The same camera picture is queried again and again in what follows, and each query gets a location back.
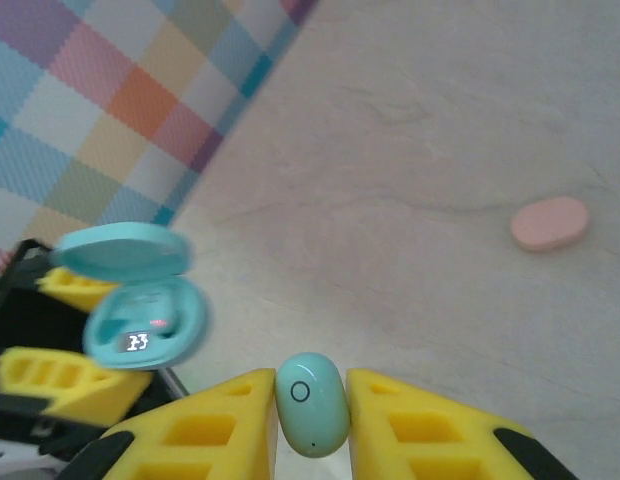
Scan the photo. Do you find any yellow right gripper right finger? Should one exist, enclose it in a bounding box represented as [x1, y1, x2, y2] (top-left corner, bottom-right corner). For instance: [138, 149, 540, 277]
[344, 368, 581, 480]

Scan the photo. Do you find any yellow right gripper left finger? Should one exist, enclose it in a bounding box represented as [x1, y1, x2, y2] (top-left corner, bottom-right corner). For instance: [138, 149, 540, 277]
[57, 368, 280, 480]

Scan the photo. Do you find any teal earbud charging case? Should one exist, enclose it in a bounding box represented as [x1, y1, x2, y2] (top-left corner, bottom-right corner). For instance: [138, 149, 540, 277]
[49, 222, 210, 372]

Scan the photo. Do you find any teal wireless earbud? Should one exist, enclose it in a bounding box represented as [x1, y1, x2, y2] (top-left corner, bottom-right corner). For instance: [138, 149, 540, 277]
[274, 351, 352, 459]
[139, 299, 184, 337]

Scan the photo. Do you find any pink earbud charging case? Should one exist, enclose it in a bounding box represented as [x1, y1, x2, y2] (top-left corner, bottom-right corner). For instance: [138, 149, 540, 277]
[509, 196, 590, 253]

